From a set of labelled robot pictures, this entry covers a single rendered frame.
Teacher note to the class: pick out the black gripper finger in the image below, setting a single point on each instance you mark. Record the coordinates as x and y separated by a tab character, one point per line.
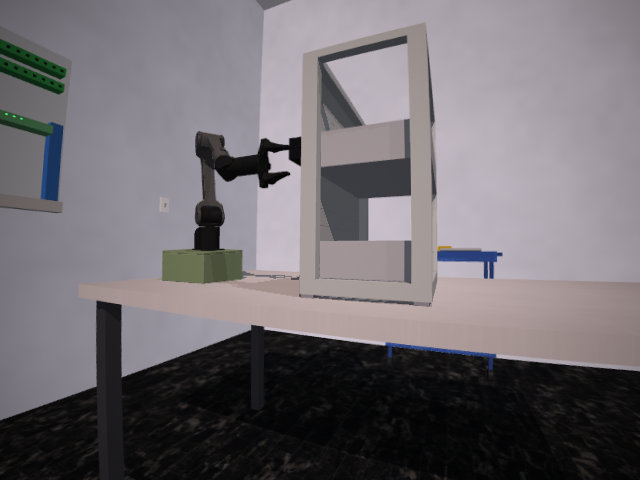
273	147
267	177

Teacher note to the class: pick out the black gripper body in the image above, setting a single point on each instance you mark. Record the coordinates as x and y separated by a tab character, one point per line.
253	165

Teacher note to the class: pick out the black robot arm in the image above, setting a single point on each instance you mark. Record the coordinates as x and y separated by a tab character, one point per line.
208	238

